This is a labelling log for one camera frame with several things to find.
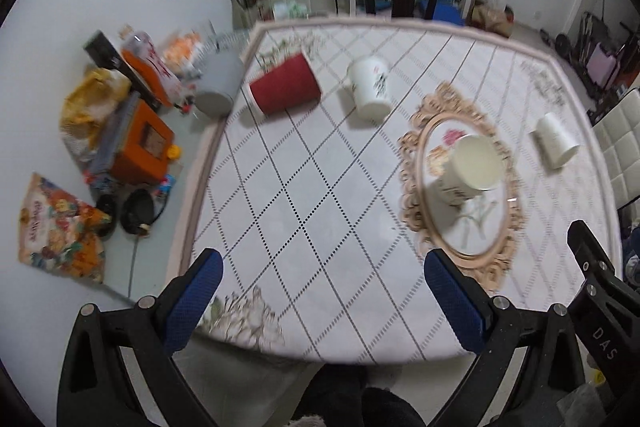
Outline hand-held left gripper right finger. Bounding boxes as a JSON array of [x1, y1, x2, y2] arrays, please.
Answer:
[[423, 248, 586, 427]]

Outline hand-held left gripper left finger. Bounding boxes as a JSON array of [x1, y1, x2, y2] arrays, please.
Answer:
[[57, 248, 224, 427]]

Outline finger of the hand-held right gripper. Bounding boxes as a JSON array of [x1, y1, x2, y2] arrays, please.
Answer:
[[567, 220, 640, 388]]

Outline cream cup with printed side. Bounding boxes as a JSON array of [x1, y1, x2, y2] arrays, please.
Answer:
[[436, 134, 502, 206]]

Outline small plain white cup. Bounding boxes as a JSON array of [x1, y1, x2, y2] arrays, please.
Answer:
[[530, 112, 582, 170]]

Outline white cup with floral print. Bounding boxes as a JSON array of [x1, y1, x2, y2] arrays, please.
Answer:
[[346, 57, 392, 124]]

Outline red paper cup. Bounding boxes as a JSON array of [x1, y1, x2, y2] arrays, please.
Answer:
[[248, 52, 322, 116]]

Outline person's legs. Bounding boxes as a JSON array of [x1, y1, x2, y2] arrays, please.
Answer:
[[297, 364, 428, 427]]

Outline floral printed bag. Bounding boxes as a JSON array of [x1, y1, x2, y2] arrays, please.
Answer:
[[19, 173, 113, 284]]

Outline white padded chair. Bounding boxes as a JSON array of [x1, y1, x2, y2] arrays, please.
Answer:
[[591, 89, 640, 210]]

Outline orange box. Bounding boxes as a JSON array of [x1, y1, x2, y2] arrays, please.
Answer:
[[90, 99, 176, 185]]

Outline diamond pattern tablecloth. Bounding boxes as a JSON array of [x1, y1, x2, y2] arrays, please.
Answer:
[[172, 18, 628, 365]]

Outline grey bin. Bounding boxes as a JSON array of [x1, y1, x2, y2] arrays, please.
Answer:
[[194, 47, 244, 116]]

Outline yellow plastic bag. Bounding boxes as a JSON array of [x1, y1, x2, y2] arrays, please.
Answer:
[[60, 68, 132, 158]]

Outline pink suitcase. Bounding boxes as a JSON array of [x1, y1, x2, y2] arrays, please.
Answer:
[[586, 44, 622, 86]]

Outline red and white snack packet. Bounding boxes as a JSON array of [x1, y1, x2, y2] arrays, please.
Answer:
[[120, 27, 183, 100]]

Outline brown paper bag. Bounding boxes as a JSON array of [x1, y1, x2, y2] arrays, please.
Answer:
[[472, 4, 516, 38]]

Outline open cardboard box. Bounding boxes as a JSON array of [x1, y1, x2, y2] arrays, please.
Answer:
[[226, 0, 273, 30]]

